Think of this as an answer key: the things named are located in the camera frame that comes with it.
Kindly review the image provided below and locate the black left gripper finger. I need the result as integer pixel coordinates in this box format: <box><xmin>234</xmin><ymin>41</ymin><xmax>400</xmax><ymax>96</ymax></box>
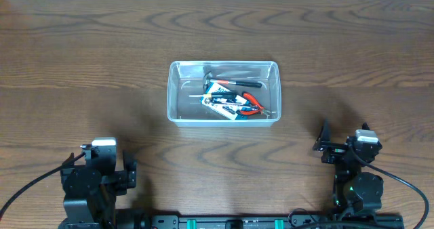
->
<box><xmin>122</xmin><ymin>150</ymin><xmax>137</xmax><ymax>174</ymax></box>
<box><xmin>60</xmin><ymin>152</ymin><xmax>75</xmax><ymax>169</ymax></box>

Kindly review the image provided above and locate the red handled tool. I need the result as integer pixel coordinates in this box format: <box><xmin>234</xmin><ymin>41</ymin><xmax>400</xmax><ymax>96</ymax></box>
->
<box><xmin>237</xmin><ymin>91</ymin><xmax>272</xmax><ymax>117</ymax></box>

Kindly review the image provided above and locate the blue white product box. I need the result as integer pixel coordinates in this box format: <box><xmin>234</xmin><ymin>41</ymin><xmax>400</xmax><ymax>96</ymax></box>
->
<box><xmin>200</xmin><ymin>95</ymin><xmax>248</xmax><ymax>121</ymax></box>

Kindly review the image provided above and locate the black yellow screwdriver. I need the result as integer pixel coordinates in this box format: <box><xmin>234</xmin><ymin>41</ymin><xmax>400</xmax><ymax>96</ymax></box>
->
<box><xmin>189</xmin><ymin>92</ymin><xmax>237</xmax><ymax>100</ymax></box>

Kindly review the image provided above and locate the small black handled hammer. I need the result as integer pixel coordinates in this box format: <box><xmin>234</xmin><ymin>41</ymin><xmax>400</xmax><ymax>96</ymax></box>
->
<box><xmin>203</xmin><ymin>72</ymin><xmax>262</xmax><ymax>88</ymax></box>

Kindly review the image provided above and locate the silver ring wrench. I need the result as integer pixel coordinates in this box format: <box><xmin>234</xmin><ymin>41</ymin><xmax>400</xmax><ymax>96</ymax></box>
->
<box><xmin>204</xmin><ymin>98</ymin><xmax>250</xmax><ymax>106</ymax></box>

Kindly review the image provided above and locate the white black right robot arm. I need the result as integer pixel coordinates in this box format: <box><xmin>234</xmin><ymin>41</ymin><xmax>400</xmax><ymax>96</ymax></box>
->
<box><xmin>313</xmin><ymin>122</ymin><xmax>384</xmax><ymax>221</ymax></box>

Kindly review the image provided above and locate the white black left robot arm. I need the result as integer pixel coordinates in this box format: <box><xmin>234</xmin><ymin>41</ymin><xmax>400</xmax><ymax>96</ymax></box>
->
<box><xmin>59</xmin><ymin>152</ymin><xmax>151</xmax><ymax>229</ymax></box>

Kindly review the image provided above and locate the clear plastic container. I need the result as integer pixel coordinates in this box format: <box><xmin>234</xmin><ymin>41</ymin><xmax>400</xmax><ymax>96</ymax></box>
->
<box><xmin>167</xmin><ymin>61</ymin><xmax>281</xmax><ymax>127</ymax></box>

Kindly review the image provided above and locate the black mounting rail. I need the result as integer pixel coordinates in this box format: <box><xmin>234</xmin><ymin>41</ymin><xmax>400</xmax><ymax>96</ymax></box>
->
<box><xmin>115</xmin><ymin>207</ymin><xmax>404</xmax><ymax>229</ymax></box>

